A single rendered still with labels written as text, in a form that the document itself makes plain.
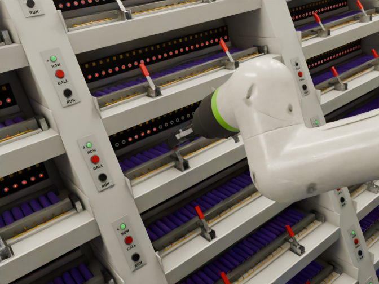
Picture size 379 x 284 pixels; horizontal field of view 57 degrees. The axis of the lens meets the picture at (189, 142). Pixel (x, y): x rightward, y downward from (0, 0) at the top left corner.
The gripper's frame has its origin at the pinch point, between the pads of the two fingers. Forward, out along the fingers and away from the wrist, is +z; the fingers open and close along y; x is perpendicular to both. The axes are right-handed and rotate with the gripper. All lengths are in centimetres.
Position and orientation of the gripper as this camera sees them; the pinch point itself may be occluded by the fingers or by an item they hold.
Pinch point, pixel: (176, 140)
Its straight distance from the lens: 88.0
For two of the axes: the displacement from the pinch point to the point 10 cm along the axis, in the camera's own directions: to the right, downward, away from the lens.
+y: 7.9, -3.6, 4.9
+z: -4.3, 2.3, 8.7
